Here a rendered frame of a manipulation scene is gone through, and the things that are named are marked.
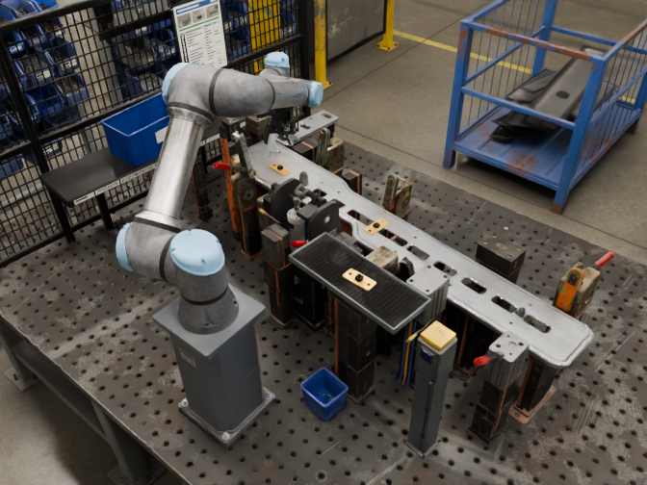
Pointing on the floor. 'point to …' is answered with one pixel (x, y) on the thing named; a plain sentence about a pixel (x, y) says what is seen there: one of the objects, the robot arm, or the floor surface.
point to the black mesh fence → (111, 101)
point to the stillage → (545, 107)
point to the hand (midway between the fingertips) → (278, 149)
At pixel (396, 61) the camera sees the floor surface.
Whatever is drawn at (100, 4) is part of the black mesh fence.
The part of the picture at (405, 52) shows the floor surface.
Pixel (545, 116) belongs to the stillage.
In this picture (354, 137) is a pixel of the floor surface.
